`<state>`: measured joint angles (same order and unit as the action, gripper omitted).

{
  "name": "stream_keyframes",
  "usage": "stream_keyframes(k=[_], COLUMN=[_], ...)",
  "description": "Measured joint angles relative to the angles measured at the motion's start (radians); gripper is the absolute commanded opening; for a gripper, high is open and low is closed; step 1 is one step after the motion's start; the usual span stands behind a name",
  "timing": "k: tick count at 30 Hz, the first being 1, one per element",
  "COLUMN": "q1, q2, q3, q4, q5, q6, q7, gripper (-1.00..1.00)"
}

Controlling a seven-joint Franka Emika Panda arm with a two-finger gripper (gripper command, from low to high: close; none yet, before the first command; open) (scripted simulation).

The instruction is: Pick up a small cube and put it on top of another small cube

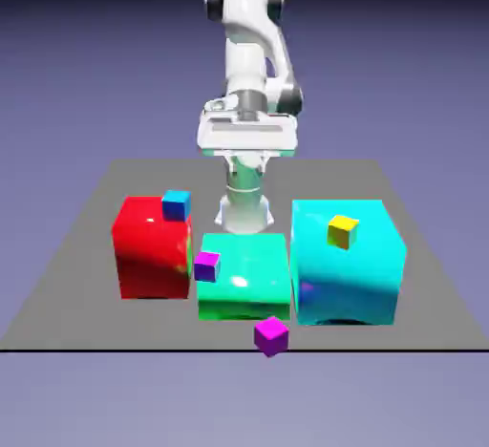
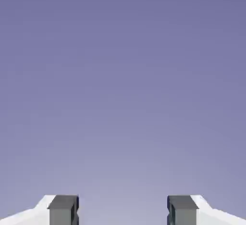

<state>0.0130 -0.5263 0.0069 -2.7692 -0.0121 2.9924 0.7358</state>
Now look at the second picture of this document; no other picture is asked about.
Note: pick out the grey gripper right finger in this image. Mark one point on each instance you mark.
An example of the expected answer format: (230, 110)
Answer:
(184, 212)

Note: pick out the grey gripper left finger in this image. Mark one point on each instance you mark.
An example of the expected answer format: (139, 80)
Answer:
(60, 212)

